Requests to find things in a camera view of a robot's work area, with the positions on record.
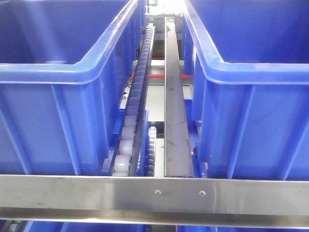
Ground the white roller track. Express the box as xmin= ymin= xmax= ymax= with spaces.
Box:
xmin=111 ymin=23 xmax=155 ymax=176

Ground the blue shelf bin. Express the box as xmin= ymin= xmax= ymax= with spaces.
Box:
xmin=0 ymin=0 xmax=144 ymax=175
xmin=183 ymin=0 xmax=309 ymax=180

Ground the steel divider rail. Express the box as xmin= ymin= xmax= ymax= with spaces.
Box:
xmin=164 ymin=17 xmax=194 ymax=177

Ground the left blue shelf bin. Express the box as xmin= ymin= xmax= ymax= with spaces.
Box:
xmin=0 ymin=0 xmax=144 ymax=175

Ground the right blue shelf bin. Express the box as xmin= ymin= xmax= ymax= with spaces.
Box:
xmin=183 ymin=0 xmax=309 ymax=180

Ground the steel shelf front rail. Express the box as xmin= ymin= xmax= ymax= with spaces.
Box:
xmin=0 ymin=175 xmax=309 ymax=229

